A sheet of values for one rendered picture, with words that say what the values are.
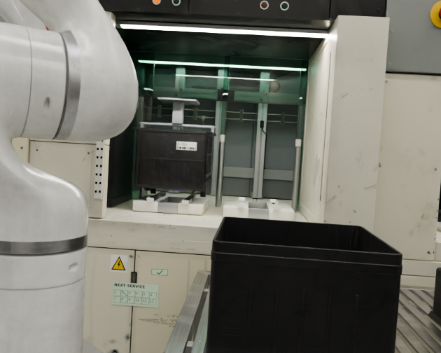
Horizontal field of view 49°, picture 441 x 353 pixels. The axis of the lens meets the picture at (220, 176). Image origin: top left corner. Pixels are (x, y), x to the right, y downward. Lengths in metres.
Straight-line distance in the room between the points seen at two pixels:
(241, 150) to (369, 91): 1.01
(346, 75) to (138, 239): 0.66
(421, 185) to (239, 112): 1.03
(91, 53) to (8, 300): 0.27
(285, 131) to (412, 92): 0.93
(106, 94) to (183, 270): 0.79
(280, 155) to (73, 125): 1.64
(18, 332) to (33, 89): 0.25
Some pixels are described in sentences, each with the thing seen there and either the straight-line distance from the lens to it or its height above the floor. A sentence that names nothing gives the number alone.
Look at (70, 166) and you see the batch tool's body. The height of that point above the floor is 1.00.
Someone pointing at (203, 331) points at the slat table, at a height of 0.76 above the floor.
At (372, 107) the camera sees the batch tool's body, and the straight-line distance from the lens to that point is 1.21.
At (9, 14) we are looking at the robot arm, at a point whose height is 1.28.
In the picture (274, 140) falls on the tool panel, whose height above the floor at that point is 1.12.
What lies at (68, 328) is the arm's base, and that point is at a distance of 0.57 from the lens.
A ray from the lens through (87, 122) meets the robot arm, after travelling 0.55.
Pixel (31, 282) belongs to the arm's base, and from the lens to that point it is 0.54.
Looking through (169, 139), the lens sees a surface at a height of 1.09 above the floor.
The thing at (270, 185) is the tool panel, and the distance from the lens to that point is 2.13.
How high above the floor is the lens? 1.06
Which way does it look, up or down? 3 degrees down
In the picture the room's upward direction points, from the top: 3 degrees clockwise
